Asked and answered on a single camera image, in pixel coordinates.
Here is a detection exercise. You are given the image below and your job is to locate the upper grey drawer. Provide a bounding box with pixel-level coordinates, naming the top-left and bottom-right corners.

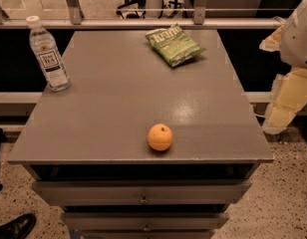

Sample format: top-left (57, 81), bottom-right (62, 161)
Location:
top-left (33, 180), bottom-right (251, 206)

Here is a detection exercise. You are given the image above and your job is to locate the black leather shoe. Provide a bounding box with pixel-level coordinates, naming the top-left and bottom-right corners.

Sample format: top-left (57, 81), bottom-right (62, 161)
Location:
top-left (0, 213), bottom-right (36, 239)

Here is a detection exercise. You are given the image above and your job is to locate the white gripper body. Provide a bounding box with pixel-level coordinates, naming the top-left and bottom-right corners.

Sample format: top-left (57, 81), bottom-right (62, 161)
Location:
top-left (280, 0), bottom-right (307, 69)

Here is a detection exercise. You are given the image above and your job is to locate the grey drawer cabinet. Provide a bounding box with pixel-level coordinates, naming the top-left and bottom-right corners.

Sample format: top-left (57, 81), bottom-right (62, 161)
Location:
top-left (8, 30), bottom-right (273, 239)

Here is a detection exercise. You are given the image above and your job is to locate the lower grey drawer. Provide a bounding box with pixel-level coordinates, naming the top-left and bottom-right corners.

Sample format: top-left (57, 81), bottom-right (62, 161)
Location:
top-left (63, 212), bottom-right (228, 231)

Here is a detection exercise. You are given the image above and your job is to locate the orange fruit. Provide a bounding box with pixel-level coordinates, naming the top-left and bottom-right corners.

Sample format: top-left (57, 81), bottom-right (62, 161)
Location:
top-left (147, 123), bottom-right (172, 151)

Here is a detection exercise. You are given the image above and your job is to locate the grey drawer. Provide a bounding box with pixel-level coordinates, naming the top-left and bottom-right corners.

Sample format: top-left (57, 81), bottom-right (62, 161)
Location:
top-left (63, 212), bottom-right (228, 231)
top-left (33, 180), bottom-right (251, 206)

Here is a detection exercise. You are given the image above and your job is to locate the clear plastic water bottle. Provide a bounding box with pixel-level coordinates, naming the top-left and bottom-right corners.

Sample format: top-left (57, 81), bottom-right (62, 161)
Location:
top-left (26, 16), bottom-right (71, 92)

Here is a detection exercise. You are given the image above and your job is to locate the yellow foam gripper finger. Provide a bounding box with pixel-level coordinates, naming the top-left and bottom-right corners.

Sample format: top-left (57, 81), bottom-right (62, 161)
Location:
top-left (262, 68), bottom-right (307, 134)
top-left (259, 27), bottom-right (283, 52)

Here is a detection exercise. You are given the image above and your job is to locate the black office chair base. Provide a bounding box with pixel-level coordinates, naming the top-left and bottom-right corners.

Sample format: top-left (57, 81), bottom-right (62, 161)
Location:
top-left (116, 0), bottom-right (184, 19)

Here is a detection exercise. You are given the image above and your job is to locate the metal railing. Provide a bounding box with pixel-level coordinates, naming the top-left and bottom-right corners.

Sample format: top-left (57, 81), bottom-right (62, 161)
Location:
top-left (0, 0), bottom-right (285, 30)

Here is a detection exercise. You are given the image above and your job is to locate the green jalapeno chip bag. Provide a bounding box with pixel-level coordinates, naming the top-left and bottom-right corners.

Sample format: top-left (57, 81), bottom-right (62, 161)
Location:
top-left (146, 24), bottom-right (205, 68)

